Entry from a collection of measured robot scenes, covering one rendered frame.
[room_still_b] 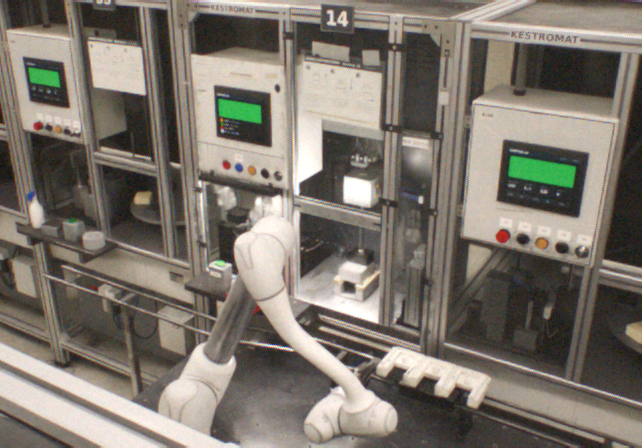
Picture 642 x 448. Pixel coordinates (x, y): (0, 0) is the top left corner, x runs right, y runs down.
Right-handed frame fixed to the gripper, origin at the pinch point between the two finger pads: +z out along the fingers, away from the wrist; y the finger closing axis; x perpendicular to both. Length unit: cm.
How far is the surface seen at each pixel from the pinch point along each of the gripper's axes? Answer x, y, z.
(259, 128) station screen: 58, 72, 18
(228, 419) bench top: 42, -20, -30
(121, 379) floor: 164, -88, 30
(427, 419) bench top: -19.4, -19.8, 5.5
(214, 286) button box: 75, 6, 7
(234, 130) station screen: 69, 70, 18
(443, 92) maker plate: -11, 93, 20
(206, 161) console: 85, 54, 20
